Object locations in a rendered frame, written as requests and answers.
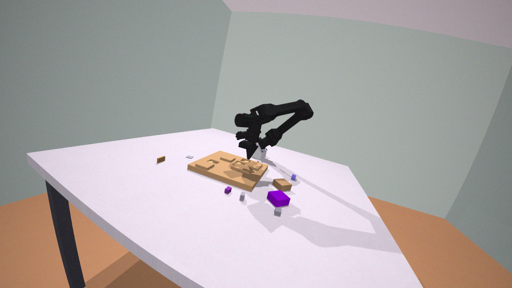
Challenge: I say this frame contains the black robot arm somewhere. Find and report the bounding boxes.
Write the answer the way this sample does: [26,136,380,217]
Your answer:
[234,99,314,149]

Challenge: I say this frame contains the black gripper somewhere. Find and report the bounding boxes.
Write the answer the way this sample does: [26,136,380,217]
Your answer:
[238,128,263,160]

